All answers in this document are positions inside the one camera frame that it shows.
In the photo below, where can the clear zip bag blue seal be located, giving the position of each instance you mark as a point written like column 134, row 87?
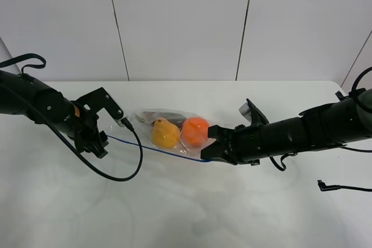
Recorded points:
column 181, row 150

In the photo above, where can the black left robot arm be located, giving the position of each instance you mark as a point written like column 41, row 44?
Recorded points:
column 22, row 94

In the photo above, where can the black right-angle cable plug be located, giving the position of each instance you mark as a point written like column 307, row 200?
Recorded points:
column 325, row 188

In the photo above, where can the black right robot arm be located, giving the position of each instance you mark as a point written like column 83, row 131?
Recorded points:
column 328, row 126

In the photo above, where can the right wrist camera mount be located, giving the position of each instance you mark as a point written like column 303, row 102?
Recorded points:
column 251, row 113

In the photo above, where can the orange fruit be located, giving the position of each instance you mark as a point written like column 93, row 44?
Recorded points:
column 194, row 131

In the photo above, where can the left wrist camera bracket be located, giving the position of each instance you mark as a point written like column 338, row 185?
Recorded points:
column 100, row 99

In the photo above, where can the yellow pear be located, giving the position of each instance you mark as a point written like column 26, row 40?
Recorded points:
column 165, row 134

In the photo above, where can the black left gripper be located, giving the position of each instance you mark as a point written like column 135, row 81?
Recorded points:
column 84, row 131

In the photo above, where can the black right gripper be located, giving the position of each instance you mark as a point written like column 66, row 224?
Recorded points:
column 242, row 145

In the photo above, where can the dark purple eggplant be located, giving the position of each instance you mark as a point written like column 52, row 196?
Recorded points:
column 150, row 117

